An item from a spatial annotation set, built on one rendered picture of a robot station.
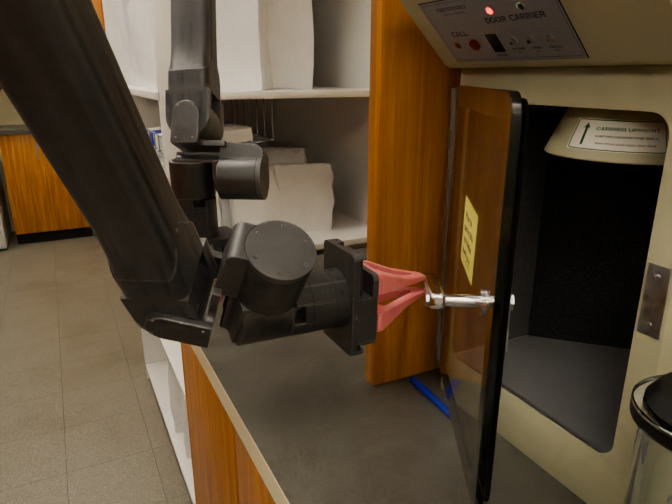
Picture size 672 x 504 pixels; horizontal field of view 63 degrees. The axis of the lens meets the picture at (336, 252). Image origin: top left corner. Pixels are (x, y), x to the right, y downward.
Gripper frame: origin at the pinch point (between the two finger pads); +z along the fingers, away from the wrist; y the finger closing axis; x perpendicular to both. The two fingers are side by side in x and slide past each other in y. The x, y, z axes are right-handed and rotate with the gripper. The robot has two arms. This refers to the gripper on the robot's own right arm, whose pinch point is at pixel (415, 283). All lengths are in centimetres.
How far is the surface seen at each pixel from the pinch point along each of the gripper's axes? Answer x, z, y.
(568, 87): -2.2, 16.0, 19.9
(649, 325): -15.1, 16.4, -1.6
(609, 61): -8.9, 13.2, 22.2
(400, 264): 20.5, 11.5, -5.5
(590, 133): -3.7, 18.4, 15.3
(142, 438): 162, -15, -118
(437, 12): 9.4, 7.4, 27.7
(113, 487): 137, -28, -119
